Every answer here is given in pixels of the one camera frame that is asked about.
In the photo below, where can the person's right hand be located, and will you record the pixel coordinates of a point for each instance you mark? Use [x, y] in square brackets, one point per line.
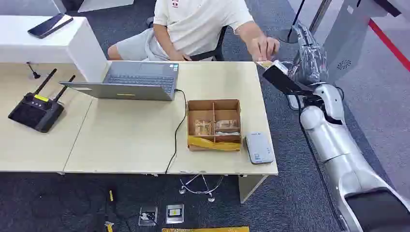
[177, 56]

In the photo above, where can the person's left hand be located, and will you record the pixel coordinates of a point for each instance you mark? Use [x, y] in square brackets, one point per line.
[266, 48]

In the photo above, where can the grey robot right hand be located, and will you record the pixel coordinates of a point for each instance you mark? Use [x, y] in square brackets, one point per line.
[310, 64]

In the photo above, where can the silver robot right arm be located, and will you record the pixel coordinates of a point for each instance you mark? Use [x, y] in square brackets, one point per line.
[336, 150]

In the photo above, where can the person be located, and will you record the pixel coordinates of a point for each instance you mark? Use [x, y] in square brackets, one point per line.
[195, 22]

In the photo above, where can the grey kiosk stand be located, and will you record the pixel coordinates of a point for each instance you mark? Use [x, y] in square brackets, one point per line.
[346, 48]

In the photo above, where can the grey laptop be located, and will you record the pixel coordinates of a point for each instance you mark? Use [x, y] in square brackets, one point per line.
[141, 80]

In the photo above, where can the wooden card box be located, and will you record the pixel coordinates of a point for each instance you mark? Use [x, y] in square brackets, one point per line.
[200, 105]

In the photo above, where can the upright printed card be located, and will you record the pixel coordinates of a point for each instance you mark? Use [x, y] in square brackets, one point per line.
[202, 128]

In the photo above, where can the wide printed card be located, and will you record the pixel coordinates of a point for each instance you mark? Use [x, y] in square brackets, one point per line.
[225, 125]

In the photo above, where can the white furniture panel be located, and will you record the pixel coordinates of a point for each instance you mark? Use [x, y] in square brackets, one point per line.
[105, 4]

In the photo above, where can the flat pale card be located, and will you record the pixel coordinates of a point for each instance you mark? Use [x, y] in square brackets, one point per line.
[227, 133]

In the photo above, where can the pale grey card reader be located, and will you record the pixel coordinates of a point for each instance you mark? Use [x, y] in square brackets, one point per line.
[258, 148]

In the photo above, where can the white counter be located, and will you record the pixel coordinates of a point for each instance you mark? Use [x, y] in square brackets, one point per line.
[64, 41]

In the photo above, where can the black smartphone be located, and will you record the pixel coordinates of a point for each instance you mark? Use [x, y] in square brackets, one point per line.
[48, 25]

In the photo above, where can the chrome chair base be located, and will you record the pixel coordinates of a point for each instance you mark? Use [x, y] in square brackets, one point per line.
[200, 191]

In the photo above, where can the small black desk stand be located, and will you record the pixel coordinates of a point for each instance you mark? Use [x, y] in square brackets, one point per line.
[33, 74]

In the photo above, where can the black remote controller with antennas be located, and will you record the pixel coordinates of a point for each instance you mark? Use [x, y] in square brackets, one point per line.
[35, 113]

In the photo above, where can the black tool with yellow label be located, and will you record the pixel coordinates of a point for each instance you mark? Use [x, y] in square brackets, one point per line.
[111, 196]

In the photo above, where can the grey partition panel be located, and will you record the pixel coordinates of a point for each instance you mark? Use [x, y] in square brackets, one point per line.
[29, 6]

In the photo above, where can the floor socket box yellow label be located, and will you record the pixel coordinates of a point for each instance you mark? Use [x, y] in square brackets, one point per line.
[174, 214]

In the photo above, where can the open floor socket box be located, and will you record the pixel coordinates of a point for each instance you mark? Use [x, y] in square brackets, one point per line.
[148, 216]

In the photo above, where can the yellow hand tool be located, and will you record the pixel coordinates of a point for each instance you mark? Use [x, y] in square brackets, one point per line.
[109, 226]

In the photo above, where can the black stanchion post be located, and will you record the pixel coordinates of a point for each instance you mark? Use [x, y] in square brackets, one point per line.
[286, 36]

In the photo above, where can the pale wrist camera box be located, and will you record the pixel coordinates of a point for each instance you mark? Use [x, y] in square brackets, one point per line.
[280, 68]

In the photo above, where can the black wrist bracket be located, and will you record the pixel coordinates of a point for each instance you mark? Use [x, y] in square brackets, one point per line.
[283, 82]

